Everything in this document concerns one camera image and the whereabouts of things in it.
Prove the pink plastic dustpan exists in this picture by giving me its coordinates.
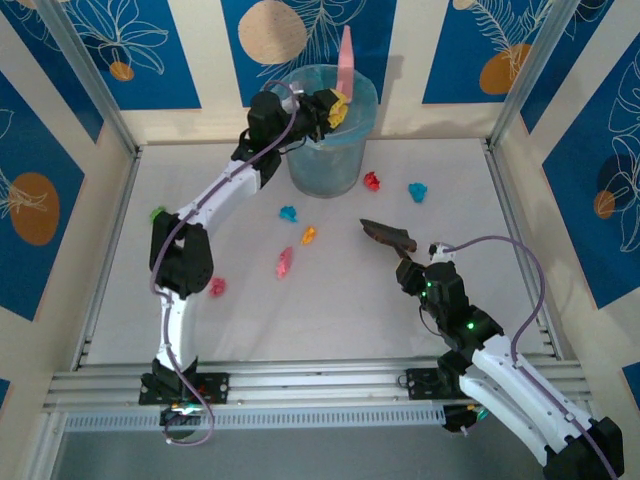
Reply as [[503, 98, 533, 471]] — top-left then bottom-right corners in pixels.
[[334, 24, 356, 105]]

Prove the dark hand brush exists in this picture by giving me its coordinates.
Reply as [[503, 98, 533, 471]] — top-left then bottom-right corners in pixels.
[[357, 217, 419, 262]]

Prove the pink paper scrap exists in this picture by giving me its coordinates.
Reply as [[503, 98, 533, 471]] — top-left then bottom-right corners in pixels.
[[275, 245, 296, 281]]

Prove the trash bin with blue bag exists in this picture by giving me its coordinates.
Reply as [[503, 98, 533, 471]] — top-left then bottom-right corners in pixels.
[[268, 64, 380, 199]]

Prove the black base electronics module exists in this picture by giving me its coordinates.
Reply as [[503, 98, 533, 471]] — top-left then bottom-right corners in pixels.
[[442, 402, 495, 436], [159, 402, 211, 441]]

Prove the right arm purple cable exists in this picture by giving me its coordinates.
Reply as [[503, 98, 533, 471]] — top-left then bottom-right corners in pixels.
[[444, 235, 619, 480]]

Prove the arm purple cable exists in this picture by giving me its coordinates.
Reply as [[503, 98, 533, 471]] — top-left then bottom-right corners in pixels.
[[444, 235, 619, 480], [149, 79, 307, 449]]

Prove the aluminium table side rail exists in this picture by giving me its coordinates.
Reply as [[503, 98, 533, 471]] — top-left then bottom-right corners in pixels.
[[482, 139, 566, 361], [74, 149, 144, 371]]

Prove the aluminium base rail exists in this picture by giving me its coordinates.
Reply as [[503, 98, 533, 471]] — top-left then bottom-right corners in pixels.
[[42, 355, 586, 412]]

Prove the grey slotted cable duct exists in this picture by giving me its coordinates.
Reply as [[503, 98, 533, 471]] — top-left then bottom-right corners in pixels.
[[64, 403, 446, 432]]

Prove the aluminium frame post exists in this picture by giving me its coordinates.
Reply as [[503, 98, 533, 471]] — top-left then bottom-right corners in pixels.
[[37, 0, 142, 157], [487, 0, 586, 149]]

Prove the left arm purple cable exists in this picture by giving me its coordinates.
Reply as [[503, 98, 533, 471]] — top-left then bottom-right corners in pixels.
[[149, 79, 307, 449]]

